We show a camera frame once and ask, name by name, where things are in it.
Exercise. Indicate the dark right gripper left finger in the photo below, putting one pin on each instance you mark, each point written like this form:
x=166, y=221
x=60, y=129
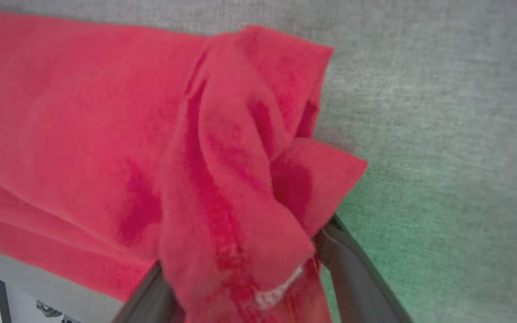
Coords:
x=155, y=300

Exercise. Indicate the red white sports jersey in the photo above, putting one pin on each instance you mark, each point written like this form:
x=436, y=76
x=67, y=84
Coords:
x=106, y=134

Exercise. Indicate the black thin frame bar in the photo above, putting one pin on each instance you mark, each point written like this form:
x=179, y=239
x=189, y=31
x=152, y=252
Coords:
x=2, y=300

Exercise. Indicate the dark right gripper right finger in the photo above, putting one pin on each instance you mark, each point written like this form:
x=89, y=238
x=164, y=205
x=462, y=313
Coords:
x=361, y=287

